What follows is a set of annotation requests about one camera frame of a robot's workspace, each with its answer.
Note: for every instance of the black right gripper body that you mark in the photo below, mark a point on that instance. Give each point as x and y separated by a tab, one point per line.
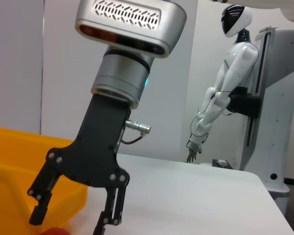
98	137

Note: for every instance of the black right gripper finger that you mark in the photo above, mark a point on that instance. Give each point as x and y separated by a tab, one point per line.
42	188
115	208

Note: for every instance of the red-orange fruit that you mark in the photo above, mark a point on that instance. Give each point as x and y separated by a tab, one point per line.
54	232

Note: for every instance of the yellow plastic bin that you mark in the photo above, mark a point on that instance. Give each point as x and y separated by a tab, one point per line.
9	156

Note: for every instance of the small black white box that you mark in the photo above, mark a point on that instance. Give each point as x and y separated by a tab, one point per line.
221	163

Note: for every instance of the white grey robot stand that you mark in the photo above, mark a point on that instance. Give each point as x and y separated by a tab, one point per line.
279	73

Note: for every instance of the silver right wrist depth camera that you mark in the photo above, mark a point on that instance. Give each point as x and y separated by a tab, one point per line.
137	31

